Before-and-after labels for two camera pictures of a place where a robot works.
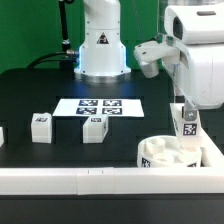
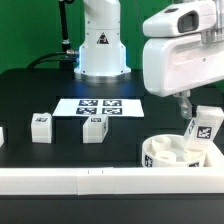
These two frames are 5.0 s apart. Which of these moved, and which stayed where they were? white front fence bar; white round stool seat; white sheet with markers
Moved: white round stool seat
Stayed: white sheet with markers; white front fence bar
